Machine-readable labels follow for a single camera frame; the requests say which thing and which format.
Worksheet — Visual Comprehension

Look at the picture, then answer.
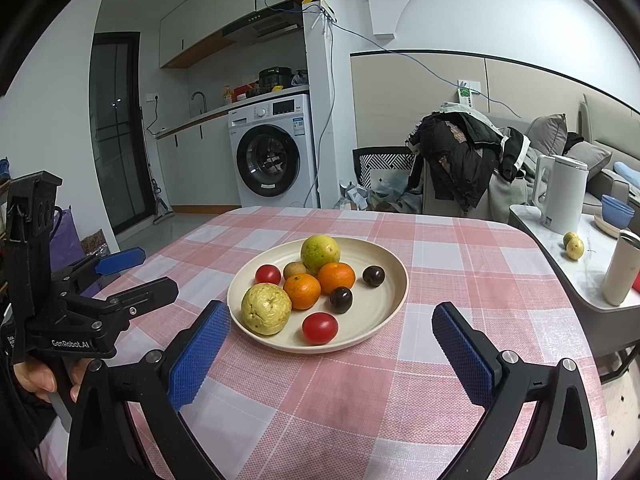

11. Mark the marble side table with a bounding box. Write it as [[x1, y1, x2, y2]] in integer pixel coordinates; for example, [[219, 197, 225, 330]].
[[508, 203, 640, 386]]

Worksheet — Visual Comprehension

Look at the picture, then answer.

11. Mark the orange mandarin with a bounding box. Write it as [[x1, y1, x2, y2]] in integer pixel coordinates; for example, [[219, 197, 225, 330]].
[[317, 262, 357, 296], [283, 273, 322, 311]]

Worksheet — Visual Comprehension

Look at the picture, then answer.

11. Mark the pink checkered tablecloth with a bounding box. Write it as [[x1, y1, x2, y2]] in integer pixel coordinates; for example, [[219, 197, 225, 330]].
[[37, 206, 613, 480]]

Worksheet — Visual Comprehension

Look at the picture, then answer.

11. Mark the dark glass door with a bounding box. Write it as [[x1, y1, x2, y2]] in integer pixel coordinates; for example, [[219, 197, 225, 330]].
[[89, 31, 156, 249]]

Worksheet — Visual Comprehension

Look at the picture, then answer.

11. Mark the person's left hand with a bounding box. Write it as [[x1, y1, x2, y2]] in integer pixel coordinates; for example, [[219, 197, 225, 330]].
[[12, 359, 90, 405]]

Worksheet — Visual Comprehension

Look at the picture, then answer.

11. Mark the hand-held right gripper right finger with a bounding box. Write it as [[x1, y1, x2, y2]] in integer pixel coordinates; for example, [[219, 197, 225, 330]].
[[431, 302, 599, 480]]

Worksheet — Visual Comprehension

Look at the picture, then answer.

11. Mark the beige dish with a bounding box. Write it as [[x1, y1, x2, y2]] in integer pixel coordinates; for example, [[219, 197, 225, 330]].
[[593, 212, 638, 238]]

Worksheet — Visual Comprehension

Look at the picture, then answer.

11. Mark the grey chair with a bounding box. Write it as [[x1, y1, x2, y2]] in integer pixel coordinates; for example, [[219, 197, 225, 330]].
[[421, 160, 531, 223]]

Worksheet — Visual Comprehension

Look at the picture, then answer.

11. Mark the white electric kettle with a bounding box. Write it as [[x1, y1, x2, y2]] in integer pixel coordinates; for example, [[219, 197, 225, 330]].
[[532, 154, 589, 235]]

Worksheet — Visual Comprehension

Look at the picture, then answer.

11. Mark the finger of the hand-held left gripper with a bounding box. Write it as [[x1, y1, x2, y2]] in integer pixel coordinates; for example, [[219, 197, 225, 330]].
[[64, 276, 180, 333], [50, 246, 147, 292]]

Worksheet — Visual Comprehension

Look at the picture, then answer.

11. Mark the blue bowls stack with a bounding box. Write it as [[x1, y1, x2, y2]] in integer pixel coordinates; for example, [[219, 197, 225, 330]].
[[601, 194, 636, 228]]

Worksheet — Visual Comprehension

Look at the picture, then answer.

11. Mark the person's left forearm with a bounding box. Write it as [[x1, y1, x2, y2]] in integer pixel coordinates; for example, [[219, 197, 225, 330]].
[[0, 360, 71, 480]]

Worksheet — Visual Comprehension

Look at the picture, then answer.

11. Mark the black jacket pile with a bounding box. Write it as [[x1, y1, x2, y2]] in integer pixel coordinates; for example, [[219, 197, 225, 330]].
[[406, 102, 532, 218]]

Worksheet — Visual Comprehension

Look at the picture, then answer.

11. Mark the purple bag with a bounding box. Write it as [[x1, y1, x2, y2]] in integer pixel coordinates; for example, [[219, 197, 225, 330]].
[[47, 205, 98, 298]]

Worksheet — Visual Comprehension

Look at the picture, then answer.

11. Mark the white kitchen counter cabinet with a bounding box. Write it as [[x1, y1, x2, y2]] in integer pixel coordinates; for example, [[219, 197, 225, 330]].
[[154, 105, 243, 213]]

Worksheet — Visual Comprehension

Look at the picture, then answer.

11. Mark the white travel mug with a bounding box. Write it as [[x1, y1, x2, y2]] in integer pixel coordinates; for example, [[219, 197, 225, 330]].
[[601, 230, 640, 307]]

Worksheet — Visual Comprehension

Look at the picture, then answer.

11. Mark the yellow-green guava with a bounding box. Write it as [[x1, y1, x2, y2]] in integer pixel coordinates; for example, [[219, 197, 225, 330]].
[[300, 234, 341, 277], [240, 282, 293, 337]]

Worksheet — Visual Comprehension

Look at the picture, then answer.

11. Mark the white wall cabinet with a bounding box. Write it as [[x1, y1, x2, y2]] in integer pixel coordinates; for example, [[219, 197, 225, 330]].
[[159, 0, 303, 69]]

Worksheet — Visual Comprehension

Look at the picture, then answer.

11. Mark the light blue cloth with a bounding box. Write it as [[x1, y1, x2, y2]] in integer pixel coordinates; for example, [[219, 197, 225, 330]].
[[612, 161, 640, 186]]

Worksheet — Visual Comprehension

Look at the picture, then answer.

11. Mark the white washing machine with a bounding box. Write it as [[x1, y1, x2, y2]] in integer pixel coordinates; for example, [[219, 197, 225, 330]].
[[228, 93, 321, 209]]

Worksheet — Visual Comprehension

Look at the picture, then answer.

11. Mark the white green wall device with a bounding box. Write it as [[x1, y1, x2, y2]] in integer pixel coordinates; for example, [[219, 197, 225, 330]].
[[456, 80, 480, 109]]

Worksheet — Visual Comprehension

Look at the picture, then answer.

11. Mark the white floor mop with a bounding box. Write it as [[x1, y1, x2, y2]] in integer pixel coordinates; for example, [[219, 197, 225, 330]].
[[141, 105, 175, 226]]

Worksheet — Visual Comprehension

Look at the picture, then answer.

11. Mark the grey cushion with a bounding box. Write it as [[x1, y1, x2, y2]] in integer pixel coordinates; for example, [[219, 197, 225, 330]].
[[524, 113, 568, 158], [565, 141, 613, 181]]

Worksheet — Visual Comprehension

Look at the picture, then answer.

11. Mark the white router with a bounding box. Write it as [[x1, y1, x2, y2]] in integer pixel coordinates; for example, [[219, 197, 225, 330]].
[[312, 2, 337, 36]]

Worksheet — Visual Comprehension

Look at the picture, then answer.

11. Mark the pile of plastic bags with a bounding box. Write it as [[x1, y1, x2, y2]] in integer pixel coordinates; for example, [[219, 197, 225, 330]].
[[337, 167, 426, 213]]

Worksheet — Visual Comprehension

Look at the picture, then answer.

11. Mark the black kitchen appliance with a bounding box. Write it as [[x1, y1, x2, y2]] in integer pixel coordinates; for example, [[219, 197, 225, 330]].
[[258, 66, 294, 89]]

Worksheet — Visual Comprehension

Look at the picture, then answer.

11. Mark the cream round plate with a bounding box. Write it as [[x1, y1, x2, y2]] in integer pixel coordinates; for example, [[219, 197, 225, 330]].
[[226, 235, 409, 354]]

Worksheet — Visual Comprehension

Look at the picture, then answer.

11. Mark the range hood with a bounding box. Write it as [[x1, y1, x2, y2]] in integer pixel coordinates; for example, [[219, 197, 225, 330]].
[[222, 10, 303, 46]]

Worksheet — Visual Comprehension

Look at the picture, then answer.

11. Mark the grey sofa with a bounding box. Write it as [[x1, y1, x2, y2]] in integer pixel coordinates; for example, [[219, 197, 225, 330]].
[[480, 92, 640, 221]]

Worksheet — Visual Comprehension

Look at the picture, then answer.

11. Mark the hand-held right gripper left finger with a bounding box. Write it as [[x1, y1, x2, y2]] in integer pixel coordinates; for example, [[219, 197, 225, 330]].
[[66, 300, 232, 480]]

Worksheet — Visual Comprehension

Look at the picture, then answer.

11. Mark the printed cardboard box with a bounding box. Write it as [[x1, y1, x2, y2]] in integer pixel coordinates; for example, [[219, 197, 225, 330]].
[[80, 229, 113, 261]]

